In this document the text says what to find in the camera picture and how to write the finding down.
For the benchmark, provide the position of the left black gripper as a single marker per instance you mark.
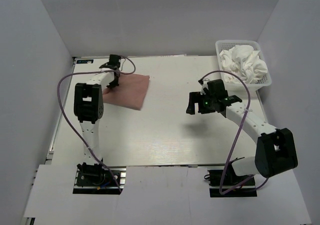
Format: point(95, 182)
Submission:
point(112, 84)

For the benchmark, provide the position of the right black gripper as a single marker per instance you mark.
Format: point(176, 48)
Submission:
point(197, 97)

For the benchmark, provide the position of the pink printed t shirt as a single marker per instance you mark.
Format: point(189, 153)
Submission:
point(130, 93)

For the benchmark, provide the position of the white t shirt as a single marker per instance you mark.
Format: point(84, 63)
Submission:
point(245, 62)

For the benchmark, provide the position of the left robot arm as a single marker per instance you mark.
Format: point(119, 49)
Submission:
point(89, 108)

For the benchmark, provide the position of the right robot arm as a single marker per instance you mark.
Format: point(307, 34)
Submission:
point(275, 151)

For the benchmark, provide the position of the dark label sticker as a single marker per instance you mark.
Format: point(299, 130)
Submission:
point(84, 61)

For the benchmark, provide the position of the white plastic basket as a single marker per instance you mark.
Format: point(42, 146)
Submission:
point(232, 83)

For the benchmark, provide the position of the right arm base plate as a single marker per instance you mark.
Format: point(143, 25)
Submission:
point(246, 190)

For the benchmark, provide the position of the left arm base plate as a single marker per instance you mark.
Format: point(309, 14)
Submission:
point(104, 184)

